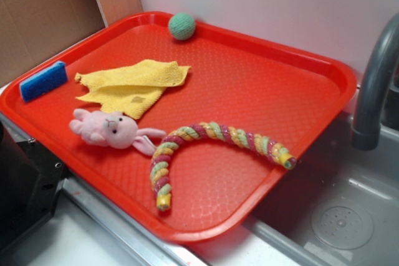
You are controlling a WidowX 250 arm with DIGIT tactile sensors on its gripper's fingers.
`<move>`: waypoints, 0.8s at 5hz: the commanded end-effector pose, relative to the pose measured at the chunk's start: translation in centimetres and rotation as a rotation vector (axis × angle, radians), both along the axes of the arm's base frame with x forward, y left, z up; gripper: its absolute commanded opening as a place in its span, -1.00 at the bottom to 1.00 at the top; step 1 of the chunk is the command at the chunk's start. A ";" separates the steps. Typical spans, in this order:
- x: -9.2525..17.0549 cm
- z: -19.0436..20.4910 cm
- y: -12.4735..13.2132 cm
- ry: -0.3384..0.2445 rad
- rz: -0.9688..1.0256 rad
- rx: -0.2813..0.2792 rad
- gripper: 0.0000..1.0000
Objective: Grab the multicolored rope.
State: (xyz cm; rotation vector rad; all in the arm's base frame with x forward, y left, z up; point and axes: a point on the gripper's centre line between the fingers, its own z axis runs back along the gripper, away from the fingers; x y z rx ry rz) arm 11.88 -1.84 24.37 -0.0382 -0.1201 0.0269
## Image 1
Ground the pink plush bunny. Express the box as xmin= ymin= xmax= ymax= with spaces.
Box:
xmin=69 ymin=108 xmax=166 ymax=156

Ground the grey faucet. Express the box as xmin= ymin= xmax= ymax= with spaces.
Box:
xmin=350 ymin=14 xmax=398 ymax=151

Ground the blue sponge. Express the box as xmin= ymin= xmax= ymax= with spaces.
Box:
xmin=19 ymin=61 xmax=68 ymax=103

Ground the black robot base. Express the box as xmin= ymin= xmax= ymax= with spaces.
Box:
xmin=1 ymin=124 xmax=67 ymax=254

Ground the green knitted ball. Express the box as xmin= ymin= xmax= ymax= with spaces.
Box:
xmin=168 ymin=13 xmax=196 ymax=40

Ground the red plastic tray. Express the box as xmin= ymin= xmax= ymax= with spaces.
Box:
xmin=1 ymin=12 xmax=357 ymax=244

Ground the yellow cloth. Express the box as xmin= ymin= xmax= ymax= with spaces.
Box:
xmin=75 ymin=59 xmax=191 ymax=120

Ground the brown cardboard panel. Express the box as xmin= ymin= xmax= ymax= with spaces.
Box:
xmin=1 ymin=0 xmax=143 ymax=85

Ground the grey sink basin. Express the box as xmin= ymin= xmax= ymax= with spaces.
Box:
xmin=244 ymin=116 xmax=398 ymax=265

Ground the multicolored twisted rope toy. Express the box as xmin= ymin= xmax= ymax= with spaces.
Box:
xmin=150 ymin=121 xmax=297 ymax=212

